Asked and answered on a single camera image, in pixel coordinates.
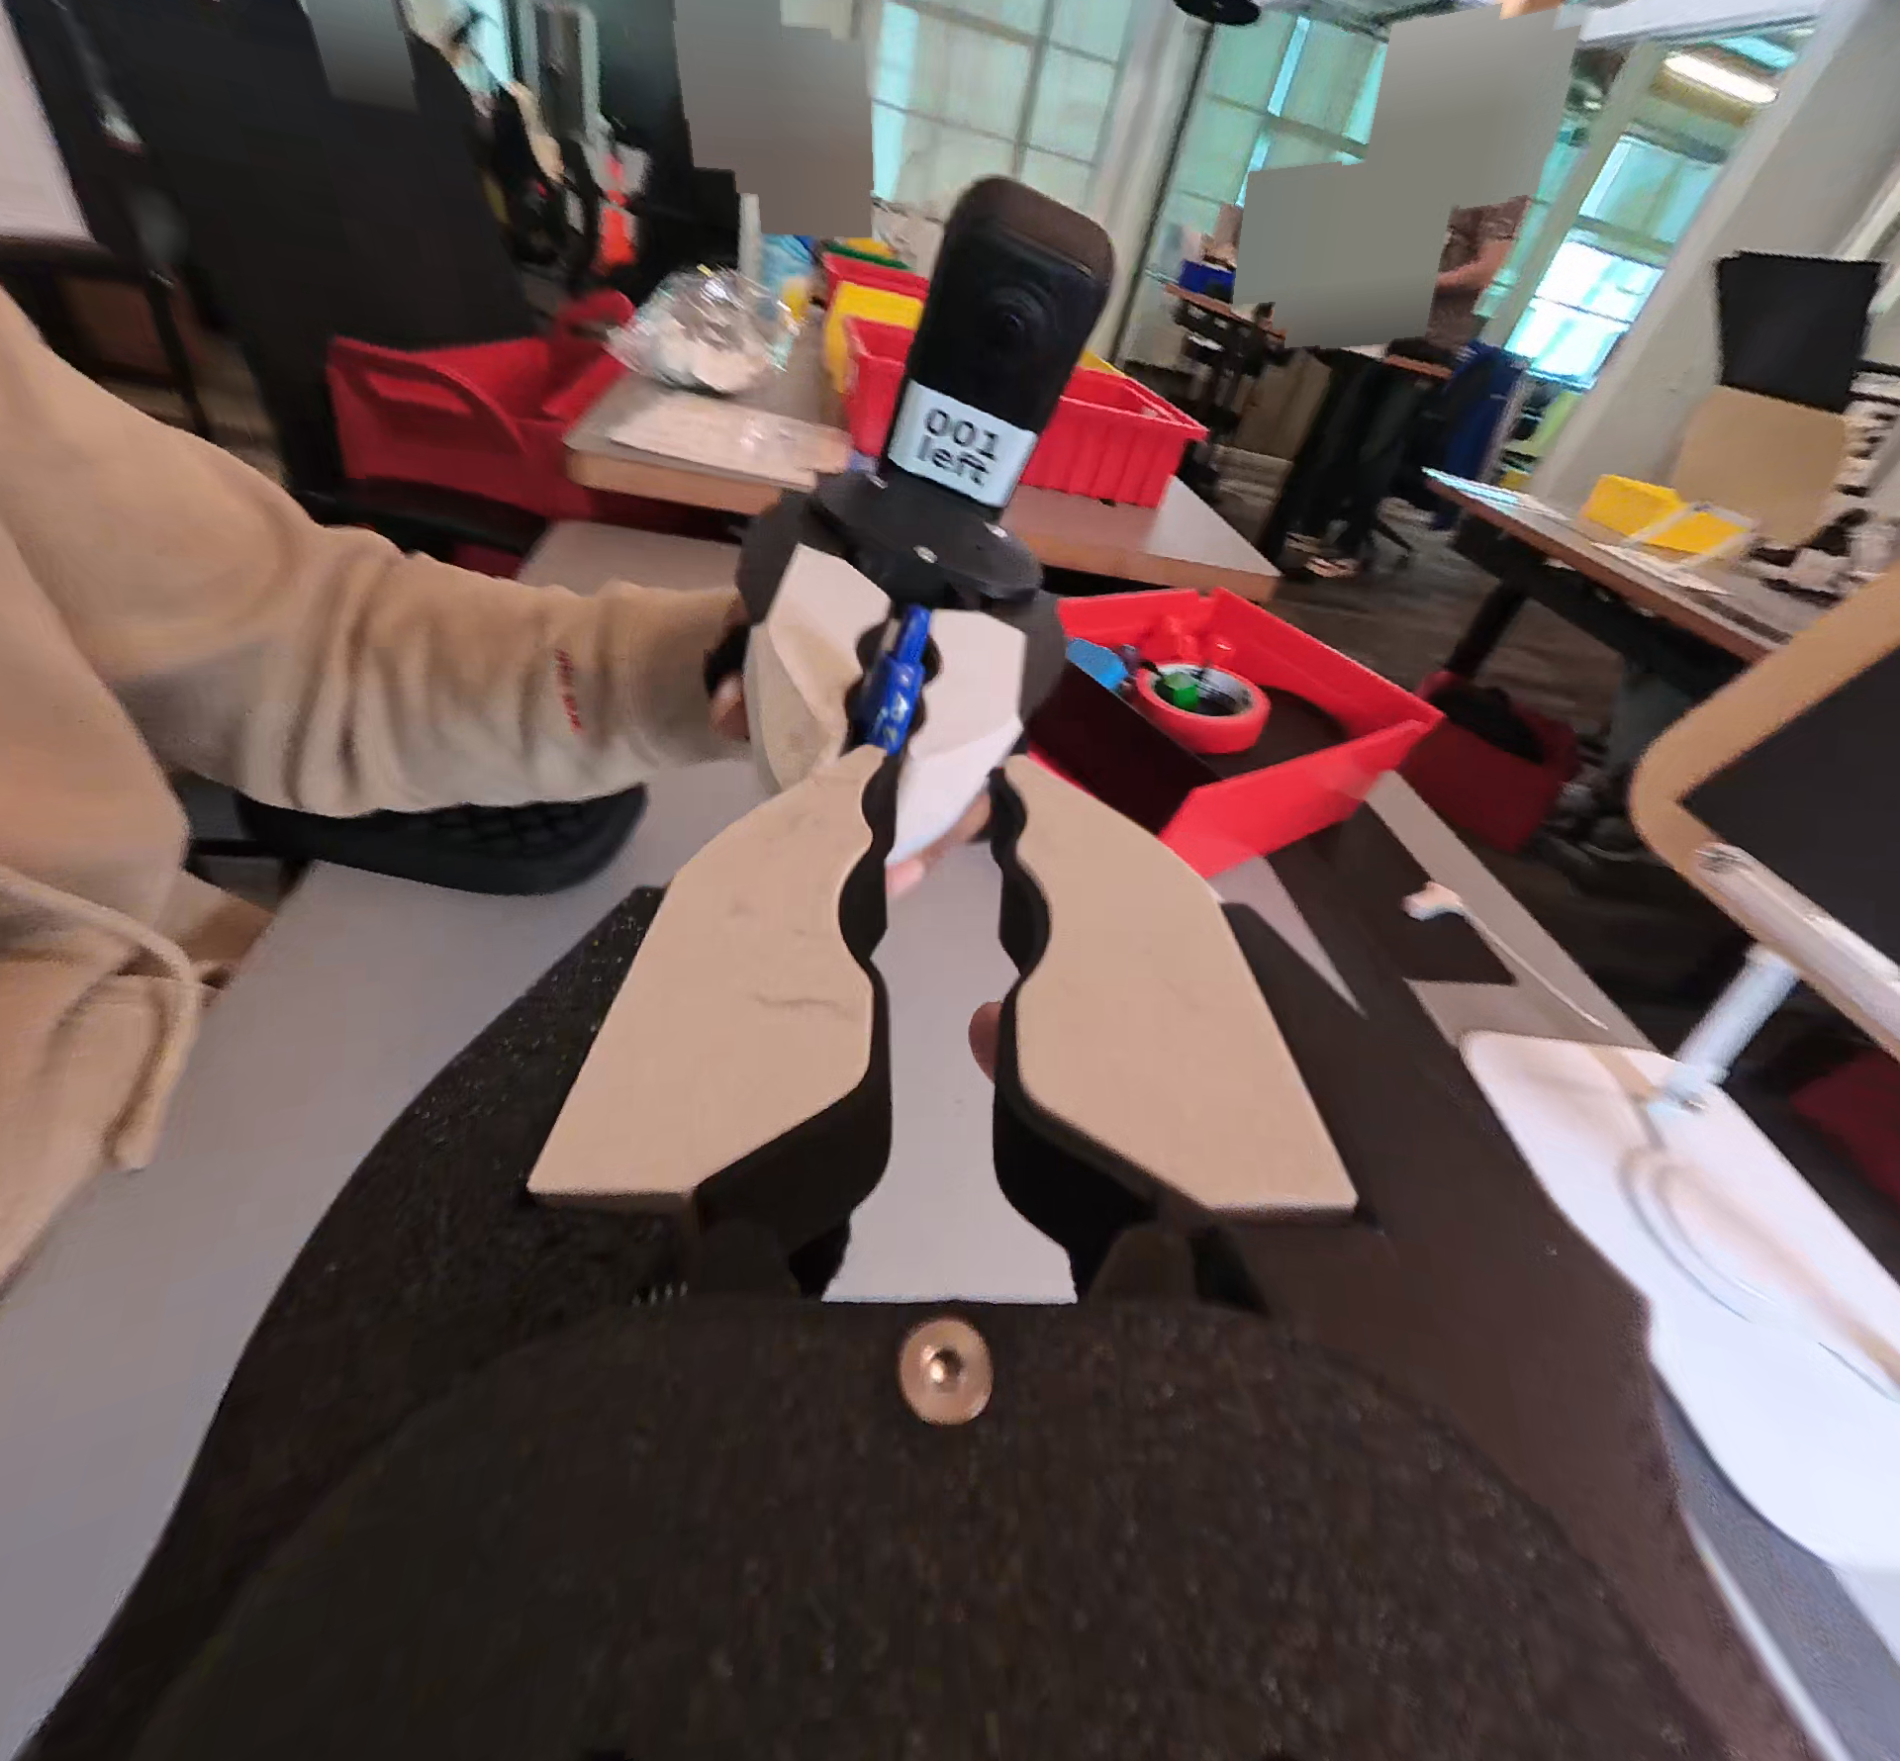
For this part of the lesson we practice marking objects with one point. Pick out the clear plastic bag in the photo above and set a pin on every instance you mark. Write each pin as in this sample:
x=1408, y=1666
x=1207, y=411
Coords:
x=700, y=330

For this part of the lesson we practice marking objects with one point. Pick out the black wall panel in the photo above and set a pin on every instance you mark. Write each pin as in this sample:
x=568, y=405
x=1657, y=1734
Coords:
x=1798, y=308

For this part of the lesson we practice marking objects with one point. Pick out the red tape roll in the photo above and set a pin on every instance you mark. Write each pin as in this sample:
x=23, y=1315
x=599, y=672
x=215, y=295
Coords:
x=1239, y=723

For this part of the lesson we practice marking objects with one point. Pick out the person's left hand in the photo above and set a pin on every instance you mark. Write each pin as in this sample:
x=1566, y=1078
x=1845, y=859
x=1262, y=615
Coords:
x=924, y=877

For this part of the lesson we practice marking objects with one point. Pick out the small blue object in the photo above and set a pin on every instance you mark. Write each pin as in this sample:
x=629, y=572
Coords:
x=1098, y=665

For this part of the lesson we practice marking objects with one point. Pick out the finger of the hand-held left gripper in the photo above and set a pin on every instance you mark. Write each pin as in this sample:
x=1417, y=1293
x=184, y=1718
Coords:
x=803, y=665
x=973, y=693

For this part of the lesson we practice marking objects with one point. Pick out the plain wooden board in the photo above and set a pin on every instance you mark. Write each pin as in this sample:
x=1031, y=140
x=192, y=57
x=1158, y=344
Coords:
x=1766, y=464

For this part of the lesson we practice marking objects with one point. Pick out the grey desk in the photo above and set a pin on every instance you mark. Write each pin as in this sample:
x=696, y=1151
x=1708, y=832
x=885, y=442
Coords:
x=1604, y=576

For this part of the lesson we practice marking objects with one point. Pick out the wooden desk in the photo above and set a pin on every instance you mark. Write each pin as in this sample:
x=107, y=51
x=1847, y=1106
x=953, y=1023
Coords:
x=1129, y=536

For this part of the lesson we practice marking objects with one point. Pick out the red crate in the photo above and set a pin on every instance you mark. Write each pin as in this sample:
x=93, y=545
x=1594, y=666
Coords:
x=446, y=411

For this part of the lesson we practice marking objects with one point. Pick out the large red bin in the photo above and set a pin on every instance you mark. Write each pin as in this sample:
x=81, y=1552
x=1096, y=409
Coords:
x=1113, y=442

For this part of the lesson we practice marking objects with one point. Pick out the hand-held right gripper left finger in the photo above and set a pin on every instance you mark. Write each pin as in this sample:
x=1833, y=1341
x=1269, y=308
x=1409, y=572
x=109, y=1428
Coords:
x=728, y=1033

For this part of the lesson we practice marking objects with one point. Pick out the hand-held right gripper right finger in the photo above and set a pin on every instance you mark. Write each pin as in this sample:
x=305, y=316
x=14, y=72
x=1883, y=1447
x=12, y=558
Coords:
x=1158, y=1049

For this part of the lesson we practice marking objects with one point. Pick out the black board with wooden rim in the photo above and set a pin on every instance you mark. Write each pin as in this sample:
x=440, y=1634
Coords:
x=1812, y=783

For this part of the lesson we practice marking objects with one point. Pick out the person's left forearm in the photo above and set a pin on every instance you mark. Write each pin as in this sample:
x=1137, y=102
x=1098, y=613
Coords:
x=373, y=649

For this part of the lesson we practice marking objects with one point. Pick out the black floor lamp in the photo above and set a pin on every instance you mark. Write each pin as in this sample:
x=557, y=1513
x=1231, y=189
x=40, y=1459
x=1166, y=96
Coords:
x=1188, y=128

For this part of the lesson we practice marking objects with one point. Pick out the white metal stand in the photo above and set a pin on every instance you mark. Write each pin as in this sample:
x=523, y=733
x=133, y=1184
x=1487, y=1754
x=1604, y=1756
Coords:
x=1573, y=1122

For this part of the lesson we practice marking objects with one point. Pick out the blue pen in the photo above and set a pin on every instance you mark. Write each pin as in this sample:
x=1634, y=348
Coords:
x=892, y=693

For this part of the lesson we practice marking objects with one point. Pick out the person's beige hoodie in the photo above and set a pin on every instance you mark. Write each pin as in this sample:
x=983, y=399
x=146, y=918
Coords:
x=74, y=1049

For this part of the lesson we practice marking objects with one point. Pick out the red plastic bin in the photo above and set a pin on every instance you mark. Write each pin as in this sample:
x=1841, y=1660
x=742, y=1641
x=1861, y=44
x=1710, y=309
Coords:
x=1306, y=783

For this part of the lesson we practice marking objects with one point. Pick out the yellow bin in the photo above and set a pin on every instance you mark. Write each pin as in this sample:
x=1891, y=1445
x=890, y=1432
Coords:
x=1632, y=505
x=876, y=316

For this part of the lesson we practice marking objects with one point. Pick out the black mesh chair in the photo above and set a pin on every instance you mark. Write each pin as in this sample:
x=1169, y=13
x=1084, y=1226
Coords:
x=446, y=841

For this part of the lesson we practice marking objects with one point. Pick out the white paper sheet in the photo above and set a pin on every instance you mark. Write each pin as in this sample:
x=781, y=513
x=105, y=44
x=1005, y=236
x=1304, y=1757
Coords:
x=713, y=442

